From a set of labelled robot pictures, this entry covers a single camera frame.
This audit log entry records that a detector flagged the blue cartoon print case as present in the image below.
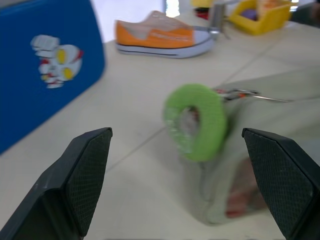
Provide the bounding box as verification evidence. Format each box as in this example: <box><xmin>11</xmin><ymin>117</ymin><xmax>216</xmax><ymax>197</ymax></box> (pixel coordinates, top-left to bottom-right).
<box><xmin>0</xmin><ymin>0</ymin><xmax>106</xmax><ymax>156</ymax></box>

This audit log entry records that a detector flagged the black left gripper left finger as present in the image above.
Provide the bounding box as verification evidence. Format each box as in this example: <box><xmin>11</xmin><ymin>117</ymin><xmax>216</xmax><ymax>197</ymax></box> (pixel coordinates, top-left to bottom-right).
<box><xmin>0</xmin><ymin>127</ymin><xmax>113</xmax><ymax>240</ymax></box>

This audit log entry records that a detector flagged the yellow plastic bin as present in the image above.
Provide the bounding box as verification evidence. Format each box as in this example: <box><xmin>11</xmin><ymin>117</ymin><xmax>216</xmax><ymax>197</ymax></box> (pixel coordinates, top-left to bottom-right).
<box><xmin>228</xmin><ymin>0</ymin><xmax>293</xmax><ymax>36</ymax></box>

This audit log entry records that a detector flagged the green tape roll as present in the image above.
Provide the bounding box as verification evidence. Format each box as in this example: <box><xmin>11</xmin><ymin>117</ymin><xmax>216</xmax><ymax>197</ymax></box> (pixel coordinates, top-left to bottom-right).
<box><xmin>162</xmin><ymin>83</ymin><xmax>228</xmax><ymax>162</ymax></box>

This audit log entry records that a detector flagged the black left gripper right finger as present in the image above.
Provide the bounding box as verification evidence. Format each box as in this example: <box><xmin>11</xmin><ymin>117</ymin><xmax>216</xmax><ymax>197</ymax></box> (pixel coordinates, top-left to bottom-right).
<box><xmin>241</xmin><ymin>127</ymin><xmax>320</xmax><ymax>240</ymax></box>

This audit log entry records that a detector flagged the beige pouch with zipper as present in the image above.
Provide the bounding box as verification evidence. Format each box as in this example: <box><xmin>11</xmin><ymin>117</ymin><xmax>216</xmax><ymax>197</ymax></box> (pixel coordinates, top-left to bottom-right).
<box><xmin>178</xmin><ymin>73</ymin><xmax>320</xmax><ymax>226</ymax></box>

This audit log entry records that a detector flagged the metal key ring clip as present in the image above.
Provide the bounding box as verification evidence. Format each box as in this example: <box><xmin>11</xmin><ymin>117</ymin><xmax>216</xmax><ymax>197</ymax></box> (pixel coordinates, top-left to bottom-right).
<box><xmin>213</xmin><ymin>87</ymin><xmax>293</xmax><ymax>103</ymax></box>

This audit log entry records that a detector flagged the silver metal cylinder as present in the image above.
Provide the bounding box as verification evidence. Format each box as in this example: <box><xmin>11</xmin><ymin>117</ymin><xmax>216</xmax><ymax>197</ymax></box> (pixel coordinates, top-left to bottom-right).
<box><xmin>208</xmin><ymin>2</ymin><xmax>226</xmax><ymax>36</ymax></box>

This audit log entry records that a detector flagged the orange canvas sneaker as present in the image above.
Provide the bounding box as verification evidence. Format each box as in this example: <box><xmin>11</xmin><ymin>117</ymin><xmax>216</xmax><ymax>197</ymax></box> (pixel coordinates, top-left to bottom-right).
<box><xmin>114</xmin><ymin>10</ymin><xmax>215</xmax><ymax>59</ymax></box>

